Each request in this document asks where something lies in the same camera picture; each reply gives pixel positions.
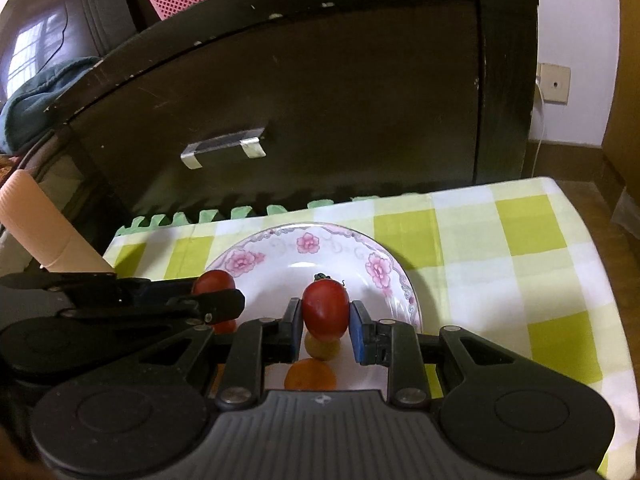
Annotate silver drawer handle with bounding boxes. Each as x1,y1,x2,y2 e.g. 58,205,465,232
180,128,266,170

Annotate green white checkered tablecloth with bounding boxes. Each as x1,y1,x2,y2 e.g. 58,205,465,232
104,178,639,479

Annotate small red cherry tomato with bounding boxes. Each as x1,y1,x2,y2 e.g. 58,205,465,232
302,273,349,341

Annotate brown wooden wardrobe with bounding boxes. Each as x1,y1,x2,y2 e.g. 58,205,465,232
602,0,640,202

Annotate dark wooden cabinet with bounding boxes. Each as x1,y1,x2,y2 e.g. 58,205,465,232
52,0,538,214

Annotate orange tangerine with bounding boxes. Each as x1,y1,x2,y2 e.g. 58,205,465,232
284,359,336,391

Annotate white floral porcelain plate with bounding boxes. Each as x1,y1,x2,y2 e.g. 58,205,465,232
208,222,430,406

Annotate blue folded cloth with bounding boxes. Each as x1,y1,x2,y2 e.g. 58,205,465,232
1,56,100,156

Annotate pale longan fruit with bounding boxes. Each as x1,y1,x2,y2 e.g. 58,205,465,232
304,333,341,362

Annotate grey mattress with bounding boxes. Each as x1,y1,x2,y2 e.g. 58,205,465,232
17,134,100,222

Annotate pink ribbed cylindrical case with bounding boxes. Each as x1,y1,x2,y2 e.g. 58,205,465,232
1,170,114,273

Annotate stemmed red cherry tomato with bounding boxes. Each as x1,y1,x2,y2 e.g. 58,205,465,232
191,270,241,335

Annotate beige wall socket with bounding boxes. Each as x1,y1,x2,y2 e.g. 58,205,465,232
536,63,572,105

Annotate green foam mat edge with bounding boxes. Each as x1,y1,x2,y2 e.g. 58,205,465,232
115,192,421,238

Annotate white charger cable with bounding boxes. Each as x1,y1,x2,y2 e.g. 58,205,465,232
530,77,548,179

